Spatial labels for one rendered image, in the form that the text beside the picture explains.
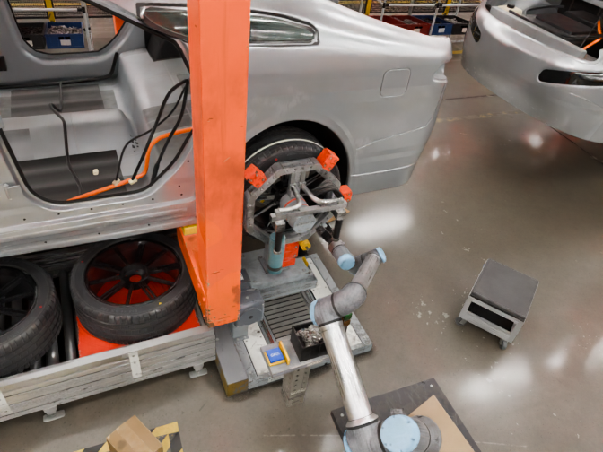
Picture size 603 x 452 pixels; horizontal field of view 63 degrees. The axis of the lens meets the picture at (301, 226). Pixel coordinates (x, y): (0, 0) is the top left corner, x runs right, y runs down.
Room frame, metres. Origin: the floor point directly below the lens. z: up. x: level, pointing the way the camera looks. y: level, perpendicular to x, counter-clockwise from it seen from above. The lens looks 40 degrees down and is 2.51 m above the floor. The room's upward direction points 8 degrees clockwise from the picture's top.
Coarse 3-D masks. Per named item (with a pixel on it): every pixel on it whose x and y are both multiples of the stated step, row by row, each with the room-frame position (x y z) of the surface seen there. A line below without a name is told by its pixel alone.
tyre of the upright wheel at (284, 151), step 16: (272, 128) 2.34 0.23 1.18; (288, 128) 2.36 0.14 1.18; (256, 144) 2.21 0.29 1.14; (288, 144) 2.19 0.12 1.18; (304, 144) 2.22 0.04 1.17; (320, 144) 2.37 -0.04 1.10; (256, 160) 2.10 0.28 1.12; (272, 160) 2.11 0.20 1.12; (288, 160) 2.16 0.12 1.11; (336, 176) 2.31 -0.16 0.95
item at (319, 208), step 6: (318, 204) 1.98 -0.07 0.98; (324, 204) 1.99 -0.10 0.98; (330, 204) 1.99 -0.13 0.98; (336, 204) 2.00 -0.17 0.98; (342, 204) 2.01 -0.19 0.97; (300, 210) 1.91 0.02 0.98; (306, 210) 1.92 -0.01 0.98; (312, 210) 1.93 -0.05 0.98; (318, 210) 1.95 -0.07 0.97; (324, 210) 1.97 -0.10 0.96; (330, 210) 1.98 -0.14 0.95; (270, 216) 1.84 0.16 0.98; (276, 216) 1.84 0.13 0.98; (282, 216) 1.85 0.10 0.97; (288, 216) 1.87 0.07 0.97; (294, 216) 1.89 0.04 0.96
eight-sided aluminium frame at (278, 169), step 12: (276, 168) 2.05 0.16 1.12; (288, 168) 2.07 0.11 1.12; (300, 168) 2.10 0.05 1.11; (312, 168) 2.13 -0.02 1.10; (336, 180) 2.21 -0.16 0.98; (252, 192) 1.99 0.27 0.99; (252, 204) 1.98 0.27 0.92; (252, 216) 1.98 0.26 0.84; (324, 216) 2.20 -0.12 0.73; (252, 228) 1.98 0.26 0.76; (312, 228) 2.16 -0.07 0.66; (264, 240) 2.02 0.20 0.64; (288, 240) 2.09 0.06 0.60; (300, 240) 2.13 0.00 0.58
